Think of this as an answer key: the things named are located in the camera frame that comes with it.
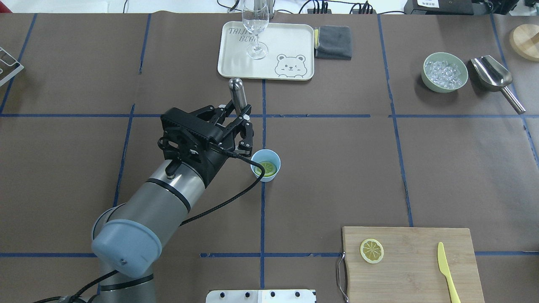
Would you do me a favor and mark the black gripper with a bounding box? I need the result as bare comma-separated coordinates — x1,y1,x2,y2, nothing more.
158,103,254,187

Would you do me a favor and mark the steel muddler black tip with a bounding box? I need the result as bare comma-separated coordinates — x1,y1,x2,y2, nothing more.
228,77,248,116

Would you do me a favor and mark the lemon slice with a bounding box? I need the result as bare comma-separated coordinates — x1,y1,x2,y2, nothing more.
359,238,384,263
254,161,278,177

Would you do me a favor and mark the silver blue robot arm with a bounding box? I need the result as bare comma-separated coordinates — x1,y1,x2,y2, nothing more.
87,102,253,303

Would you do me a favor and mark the blue paper cup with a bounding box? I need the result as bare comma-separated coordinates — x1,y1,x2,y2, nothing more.
252,149,281,182

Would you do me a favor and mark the cream bear tray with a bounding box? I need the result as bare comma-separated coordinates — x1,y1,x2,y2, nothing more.
217,21,315,81

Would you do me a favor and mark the clear wine glass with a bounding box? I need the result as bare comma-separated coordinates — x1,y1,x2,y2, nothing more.
241,0,270,60

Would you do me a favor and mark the grey folded cloth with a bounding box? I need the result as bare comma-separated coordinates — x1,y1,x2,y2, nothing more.
314,25,353,60

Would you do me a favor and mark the green bowl of ice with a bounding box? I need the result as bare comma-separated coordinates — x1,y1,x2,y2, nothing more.
421,52,469,93

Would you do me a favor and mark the wooden cutting board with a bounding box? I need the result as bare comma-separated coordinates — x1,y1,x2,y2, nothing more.
342,226,485,303

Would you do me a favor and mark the yellow plastic knife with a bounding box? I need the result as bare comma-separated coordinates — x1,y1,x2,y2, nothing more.
437,242,461,303

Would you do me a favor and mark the steel ice scoop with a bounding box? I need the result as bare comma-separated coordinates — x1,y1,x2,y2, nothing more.
470,55,527,115

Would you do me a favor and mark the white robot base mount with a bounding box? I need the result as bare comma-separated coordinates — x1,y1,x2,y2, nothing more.
205,289,317,303

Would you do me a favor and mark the white wire cup rack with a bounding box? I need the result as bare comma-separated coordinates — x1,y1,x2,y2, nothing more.
0,47,24,86

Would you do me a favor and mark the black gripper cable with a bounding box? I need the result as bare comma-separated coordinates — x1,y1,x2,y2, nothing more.
34,135,262,303

